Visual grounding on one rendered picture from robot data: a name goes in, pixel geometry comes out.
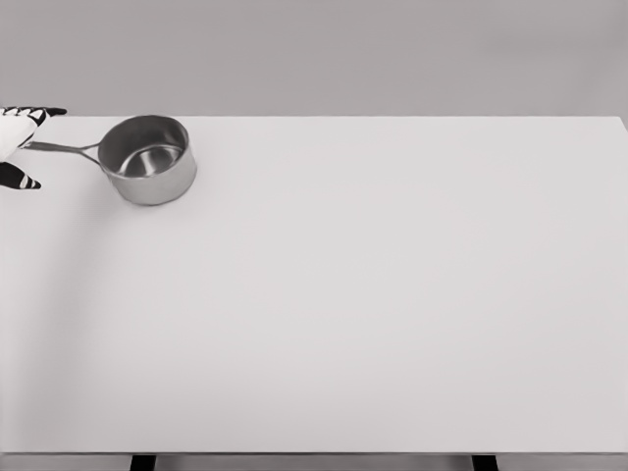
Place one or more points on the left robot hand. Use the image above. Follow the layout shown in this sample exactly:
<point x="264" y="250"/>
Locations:
<point x="12" y="132"/>

